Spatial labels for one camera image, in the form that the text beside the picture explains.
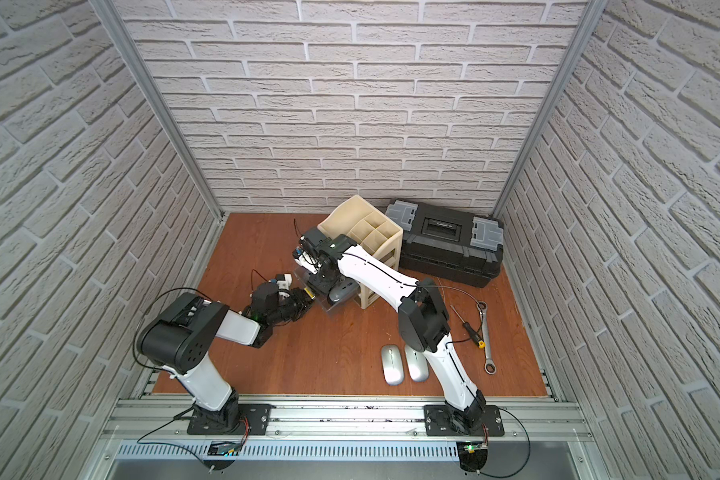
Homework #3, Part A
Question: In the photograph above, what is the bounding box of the clear drawer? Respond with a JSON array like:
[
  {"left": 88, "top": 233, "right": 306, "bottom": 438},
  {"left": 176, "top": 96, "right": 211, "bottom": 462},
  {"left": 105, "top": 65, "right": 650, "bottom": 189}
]
[{"left": 293, "top": 266, "right": 360, "bottom": 314}]

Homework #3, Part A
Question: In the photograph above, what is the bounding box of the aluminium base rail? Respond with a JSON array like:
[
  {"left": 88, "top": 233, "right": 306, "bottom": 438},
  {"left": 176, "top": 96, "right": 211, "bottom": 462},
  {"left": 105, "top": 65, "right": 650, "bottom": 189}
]
[{"left": 103, "top": 394, "right": 594, "bottom": 442}]

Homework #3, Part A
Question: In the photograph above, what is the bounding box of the silver combination wrench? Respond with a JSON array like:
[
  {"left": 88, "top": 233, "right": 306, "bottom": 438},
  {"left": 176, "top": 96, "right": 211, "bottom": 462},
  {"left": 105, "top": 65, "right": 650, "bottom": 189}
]
[{"left": 477, "top": 301, "right": 497, "bottom": 375}]

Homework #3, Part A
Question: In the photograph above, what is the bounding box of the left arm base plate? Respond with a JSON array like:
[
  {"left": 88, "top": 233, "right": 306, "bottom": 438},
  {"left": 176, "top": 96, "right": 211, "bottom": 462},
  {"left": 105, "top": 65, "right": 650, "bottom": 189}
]
[{"left": 187, "top": 402, "right": 274, "bottom": 436}]

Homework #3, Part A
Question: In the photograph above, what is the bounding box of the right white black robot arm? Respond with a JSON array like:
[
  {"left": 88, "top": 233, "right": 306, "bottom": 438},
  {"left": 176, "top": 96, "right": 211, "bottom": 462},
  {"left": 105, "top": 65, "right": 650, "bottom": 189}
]
[{"left": 293, "top": 228, "right": 486, "bottom": 431}]

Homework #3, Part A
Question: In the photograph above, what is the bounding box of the beige drawer organizer cabinet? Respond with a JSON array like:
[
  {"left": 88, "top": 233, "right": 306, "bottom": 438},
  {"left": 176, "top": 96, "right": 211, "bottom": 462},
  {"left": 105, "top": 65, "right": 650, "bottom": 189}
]
[{"left": 318, "top": 195, "right": 405, "bottom": 312}]

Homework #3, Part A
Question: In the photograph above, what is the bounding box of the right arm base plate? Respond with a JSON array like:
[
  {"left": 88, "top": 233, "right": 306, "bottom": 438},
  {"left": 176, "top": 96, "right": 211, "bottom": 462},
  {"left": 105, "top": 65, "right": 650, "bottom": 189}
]
[{"left": 423, "top": 404, "right": 505, "bottom": 438}]

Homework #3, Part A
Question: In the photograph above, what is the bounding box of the silver computer mouse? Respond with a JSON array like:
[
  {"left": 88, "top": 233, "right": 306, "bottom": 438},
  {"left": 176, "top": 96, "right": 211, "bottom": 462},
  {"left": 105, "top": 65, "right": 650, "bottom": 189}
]
[
  {"left": 404, "top": 345, "right": 429, "bottom": 383},
  {"left": 381, "top": 345, "right": 405, "bottom": 386}
]

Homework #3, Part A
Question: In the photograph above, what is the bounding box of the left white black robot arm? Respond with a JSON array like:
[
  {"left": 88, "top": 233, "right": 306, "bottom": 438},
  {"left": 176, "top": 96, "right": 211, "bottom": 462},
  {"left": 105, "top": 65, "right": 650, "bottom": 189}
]
[{"left": 135, "top": 282, "right": 315, "bottom": 434}]

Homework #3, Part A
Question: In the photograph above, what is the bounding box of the black yellow screwdriver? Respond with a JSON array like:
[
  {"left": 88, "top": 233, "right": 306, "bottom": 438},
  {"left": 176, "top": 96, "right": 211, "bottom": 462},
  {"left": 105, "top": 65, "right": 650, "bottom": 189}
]
[{"left": 451, "top": 306, "right": 486, "bottom": 349}]

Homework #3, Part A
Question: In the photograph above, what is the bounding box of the black plastic toolbox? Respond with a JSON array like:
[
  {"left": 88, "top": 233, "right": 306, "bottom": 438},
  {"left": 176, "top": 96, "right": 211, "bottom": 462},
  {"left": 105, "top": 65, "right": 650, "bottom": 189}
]
[{"left": 385, "top": 199, "right": 504, "bottom": 288}]

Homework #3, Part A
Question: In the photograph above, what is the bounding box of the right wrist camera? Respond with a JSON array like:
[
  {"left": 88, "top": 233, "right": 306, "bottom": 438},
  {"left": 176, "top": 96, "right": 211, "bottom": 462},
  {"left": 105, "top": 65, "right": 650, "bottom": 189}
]
[{"left": 292, "top": 247, "right": 319, "bottom": 274}]

